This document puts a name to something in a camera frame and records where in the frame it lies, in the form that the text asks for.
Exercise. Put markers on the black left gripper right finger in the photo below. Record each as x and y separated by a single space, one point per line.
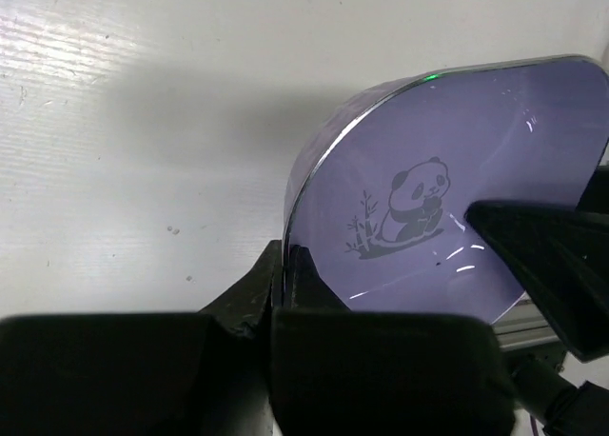
334 371

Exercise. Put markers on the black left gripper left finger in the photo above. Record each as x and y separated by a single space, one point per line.
184 373

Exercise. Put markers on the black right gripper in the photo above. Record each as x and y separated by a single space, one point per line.
560 258

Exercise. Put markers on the purple plate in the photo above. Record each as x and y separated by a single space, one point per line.
378 196

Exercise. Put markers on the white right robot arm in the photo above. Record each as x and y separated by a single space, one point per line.
561 407

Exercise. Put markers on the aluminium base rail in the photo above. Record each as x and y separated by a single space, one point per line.
523 331

